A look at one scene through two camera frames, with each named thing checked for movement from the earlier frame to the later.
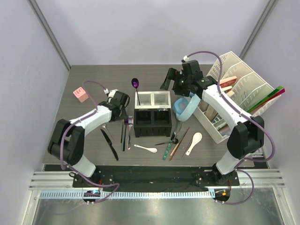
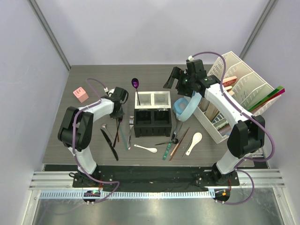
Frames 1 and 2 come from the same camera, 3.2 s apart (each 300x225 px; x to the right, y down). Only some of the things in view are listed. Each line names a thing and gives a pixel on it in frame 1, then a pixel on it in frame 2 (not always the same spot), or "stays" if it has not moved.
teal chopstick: [122, 130] → [123, 137]
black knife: [110, 145] stays
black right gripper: [171, 76] stays
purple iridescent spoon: [135, 82] stays
